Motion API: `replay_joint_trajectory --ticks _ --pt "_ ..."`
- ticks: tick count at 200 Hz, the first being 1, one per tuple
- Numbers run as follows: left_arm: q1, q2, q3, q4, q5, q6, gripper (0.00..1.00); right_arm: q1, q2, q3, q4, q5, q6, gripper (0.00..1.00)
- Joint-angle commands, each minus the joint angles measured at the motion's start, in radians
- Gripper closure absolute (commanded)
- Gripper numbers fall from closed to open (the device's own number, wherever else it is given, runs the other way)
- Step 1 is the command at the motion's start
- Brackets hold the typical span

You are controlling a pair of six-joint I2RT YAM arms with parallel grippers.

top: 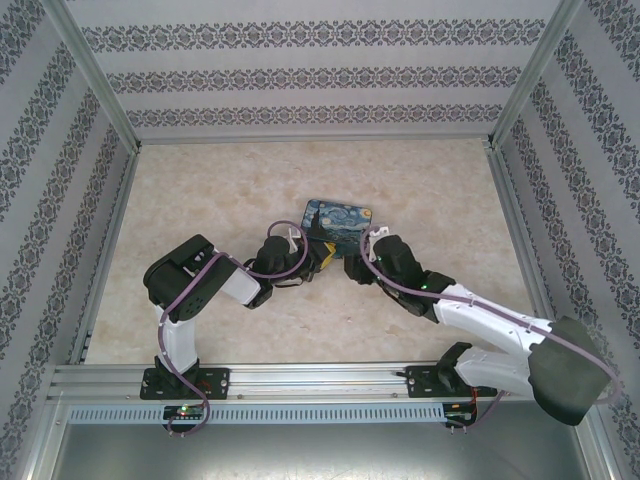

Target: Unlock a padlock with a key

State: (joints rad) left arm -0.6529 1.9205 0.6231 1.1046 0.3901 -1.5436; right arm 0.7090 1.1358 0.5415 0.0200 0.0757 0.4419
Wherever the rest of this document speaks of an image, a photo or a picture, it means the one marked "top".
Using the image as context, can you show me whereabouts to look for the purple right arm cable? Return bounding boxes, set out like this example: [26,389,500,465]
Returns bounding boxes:
[359,225,625,434]

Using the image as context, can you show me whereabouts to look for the thin black left gripper cable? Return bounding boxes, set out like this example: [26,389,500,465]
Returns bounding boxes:
[272,276,315,292]

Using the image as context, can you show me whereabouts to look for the aluminium frame post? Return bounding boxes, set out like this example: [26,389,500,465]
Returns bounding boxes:
[485,0,585,149]
[42,0,142,151]

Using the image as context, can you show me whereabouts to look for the grey sheet metal panel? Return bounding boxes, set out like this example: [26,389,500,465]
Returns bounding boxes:
[29,399,614,480]

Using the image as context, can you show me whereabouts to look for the slotted grey cable duct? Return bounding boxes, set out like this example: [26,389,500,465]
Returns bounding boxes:
[67,403,446,426]

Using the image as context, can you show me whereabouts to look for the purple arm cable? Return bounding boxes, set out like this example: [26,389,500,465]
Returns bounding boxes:
[155,219,311,439]
[359,225,625,434]

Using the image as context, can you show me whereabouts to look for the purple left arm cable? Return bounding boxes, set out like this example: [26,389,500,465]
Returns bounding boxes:
[155,219,311,439]

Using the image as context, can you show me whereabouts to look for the long aluminium base rail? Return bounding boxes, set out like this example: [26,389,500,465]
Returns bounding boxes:
[49,362,596,402]

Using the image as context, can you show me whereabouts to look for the aluminium table side rail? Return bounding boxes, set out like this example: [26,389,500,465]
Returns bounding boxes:
[485,144,596,362]
[64,144,142,366]

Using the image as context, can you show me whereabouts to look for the starry night painting tin box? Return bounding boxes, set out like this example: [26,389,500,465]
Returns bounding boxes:
[299,198,376,261]

